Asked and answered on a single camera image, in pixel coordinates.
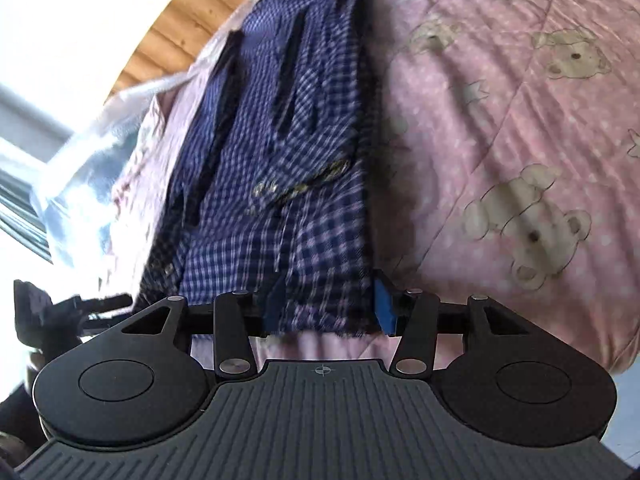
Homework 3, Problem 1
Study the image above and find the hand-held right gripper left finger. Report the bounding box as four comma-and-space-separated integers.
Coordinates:
122, 277, 287, 378

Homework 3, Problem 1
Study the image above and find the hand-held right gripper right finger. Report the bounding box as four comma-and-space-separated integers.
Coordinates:
373, 269, 530, 377

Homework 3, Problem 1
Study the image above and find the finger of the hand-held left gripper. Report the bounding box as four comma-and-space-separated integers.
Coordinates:
49, 293, 134, 334

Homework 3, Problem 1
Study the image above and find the blue checked shirt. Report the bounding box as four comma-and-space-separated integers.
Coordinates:
132, 0, 382, 337

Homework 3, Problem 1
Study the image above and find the grey striped curtain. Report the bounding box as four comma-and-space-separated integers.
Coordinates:
0, 159, 53, 264

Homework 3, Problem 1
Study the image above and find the clear plastic bag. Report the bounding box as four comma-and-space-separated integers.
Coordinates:
29, 35, 206, 272

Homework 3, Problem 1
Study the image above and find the pink bear print blanket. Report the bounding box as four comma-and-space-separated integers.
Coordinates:
107, 0, 640, 374

